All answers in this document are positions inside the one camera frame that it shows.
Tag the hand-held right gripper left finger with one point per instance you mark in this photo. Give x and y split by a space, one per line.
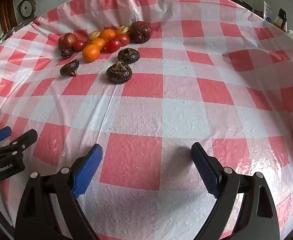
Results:
89 170

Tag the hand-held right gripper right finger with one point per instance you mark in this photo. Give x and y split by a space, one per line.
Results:
206 170

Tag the small water chestnut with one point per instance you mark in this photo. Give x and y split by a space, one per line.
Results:
69 68
67 52

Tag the large water chestnut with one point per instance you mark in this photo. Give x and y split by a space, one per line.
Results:
128 55
119 73

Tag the red apple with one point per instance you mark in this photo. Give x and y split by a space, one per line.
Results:
67 40

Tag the orange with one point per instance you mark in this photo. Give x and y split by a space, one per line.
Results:
108 35
98 43
91 53

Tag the red tomato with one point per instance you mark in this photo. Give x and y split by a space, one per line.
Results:
79 45
123 39
113 45

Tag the striped yellow pepino melon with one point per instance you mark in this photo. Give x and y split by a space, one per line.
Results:
123 30
94 35

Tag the dark red pomegranate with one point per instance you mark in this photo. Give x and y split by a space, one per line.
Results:
141 32

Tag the red white checkered tablecloth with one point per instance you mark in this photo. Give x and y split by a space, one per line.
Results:
176 110

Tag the round dial gauge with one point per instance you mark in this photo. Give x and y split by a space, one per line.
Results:
26 8

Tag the red kettle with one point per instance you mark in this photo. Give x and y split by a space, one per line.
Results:
259 13

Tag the white printed package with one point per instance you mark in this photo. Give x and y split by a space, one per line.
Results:
267 11

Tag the dark bottle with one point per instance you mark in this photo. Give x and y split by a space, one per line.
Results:
282 17

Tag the dark lidded pot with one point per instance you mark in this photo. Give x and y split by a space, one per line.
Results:
232 0

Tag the brown wooden door frame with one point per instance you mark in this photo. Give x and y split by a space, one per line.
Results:
6 12

